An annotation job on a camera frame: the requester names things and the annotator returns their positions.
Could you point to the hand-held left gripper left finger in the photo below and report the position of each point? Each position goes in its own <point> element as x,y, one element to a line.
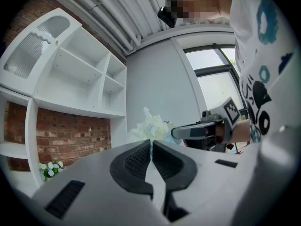
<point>131,163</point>

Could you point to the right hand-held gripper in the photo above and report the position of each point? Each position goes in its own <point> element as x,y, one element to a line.
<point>229,112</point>

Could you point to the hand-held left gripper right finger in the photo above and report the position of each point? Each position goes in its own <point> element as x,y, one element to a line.
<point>174,166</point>

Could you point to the pale green plastic bag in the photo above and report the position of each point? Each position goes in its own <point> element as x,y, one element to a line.
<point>152,127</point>

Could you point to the person's right forearm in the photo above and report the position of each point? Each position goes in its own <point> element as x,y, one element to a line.
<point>241,132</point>

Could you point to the white desk with hutch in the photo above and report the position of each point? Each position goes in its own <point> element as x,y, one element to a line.
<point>70,95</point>

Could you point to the dark framed window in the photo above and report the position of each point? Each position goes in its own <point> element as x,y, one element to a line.
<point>211,83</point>

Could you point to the white potted flowers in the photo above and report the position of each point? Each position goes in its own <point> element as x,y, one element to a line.
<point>50,169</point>

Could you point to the person's white printed t-shirt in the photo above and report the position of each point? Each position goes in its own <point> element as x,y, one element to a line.
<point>249,43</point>

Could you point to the person's head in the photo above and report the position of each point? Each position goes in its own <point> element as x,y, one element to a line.
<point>200,1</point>

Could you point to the white glass cabinet door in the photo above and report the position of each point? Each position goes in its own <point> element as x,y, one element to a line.
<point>30,50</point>

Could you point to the black head-mounted camera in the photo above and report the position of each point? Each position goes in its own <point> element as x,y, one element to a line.
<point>167,16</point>

